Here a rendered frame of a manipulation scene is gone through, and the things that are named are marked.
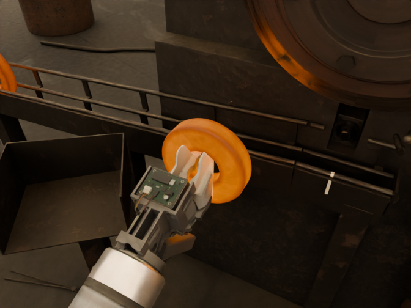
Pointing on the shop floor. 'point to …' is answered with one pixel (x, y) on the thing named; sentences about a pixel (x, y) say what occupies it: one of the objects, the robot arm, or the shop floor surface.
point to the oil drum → (57, 16)
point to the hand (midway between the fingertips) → (205, 154)
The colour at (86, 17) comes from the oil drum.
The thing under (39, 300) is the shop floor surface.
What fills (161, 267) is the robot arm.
